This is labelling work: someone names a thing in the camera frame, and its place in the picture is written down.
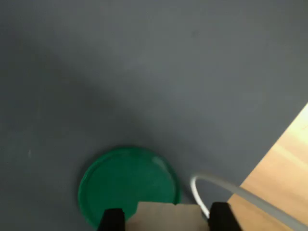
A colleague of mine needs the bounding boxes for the small white plastic terminal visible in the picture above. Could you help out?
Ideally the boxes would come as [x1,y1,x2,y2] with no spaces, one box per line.
[126,201,210,231]

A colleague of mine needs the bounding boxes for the round green lid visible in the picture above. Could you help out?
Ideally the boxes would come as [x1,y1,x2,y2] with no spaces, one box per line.
[77,146,181,231]

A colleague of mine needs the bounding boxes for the dark grey mat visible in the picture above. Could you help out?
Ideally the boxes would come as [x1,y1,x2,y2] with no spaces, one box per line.
[0,0,308,231]

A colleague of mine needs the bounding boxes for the white camera cable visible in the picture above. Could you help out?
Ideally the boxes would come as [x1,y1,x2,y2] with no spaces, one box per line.
[190,172,308,231]

